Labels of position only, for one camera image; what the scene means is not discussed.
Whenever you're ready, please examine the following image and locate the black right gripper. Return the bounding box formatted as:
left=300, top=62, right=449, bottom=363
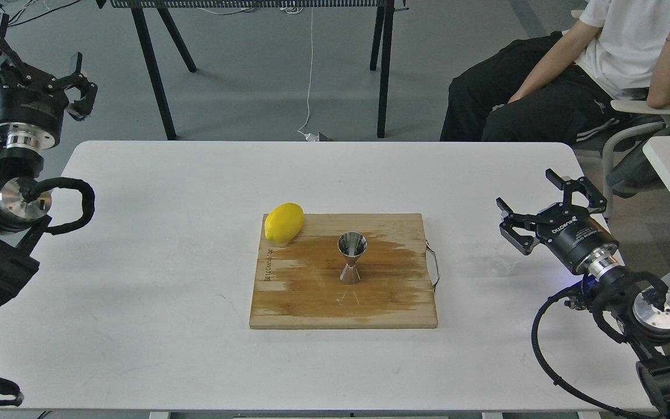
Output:
left=496, top=169, right=619, bottom=274

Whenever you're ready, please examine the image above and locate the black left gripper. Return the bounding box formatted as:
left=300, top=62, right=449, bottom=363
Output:
left=0, top=13, right=98, bottom=149

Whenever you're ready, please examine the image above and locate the steel double jigger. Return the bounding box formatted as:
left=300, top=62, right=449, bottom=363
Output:
left=337, top=232, right=368, bottom=285

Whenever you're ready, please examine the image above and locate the small clear glass cup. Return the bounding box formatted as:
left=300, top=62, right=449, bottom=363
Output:
left=487, top=242, right=524, bottom=278

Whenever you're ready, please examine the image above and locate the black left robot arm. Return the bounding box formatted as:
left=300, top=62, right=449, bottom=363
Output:
left=0, top=13, right=98, bottom=307

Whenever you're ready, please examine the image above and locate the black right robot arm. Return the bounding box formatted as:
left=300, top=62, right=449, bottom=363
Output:
left=496, top=169, right=670, bottom=418

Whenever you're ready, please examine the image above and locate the beige grey chair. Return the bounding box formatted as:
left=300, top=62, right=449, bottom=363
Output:
left=568, top=9, right=670, bottom=219

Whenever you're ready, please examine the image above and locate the seated person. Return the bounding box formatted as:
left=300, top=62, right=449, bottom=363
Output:
left=440, top=1, right=670, bottom=145

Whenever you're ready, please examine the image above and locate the wooden cutting board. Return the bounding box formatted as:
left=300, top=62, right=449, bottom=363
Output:
left=249, top=213, right=441, bottom=331

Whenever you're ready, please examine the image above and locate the yellow lemon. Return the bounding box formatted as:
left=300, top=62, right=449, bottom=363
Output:
left=263, top=203, right=305, bottom=244

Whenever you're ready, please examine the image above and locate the black metal table frame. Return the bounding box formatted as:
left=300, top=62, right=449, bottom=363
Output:
left=95, top=0, right=410, bottom=141

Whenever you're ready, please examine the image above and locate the white cable on floor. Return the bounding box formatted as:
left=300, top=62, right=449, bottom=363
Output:
left=297, top=7, right=332, bottom=142

